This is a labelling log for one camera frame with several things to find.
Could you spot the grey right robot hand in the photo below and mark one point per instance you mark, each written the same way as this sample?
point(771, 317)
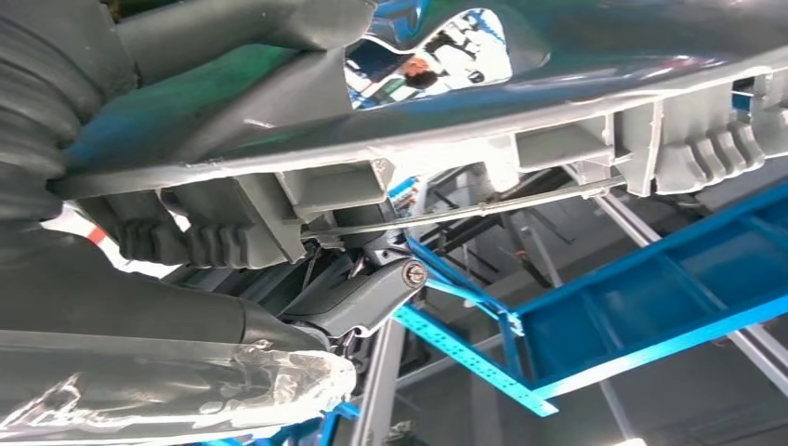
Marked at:
point(123, 320)

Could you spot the blue metal shelf rack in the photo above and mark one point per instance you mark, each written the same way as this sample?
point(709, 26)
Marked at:
point(615, 320)

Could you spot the clear plastic hand wrap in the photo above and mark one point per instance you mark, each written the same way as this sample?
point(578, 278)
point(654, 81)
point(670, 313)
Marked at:
point(277, 381)

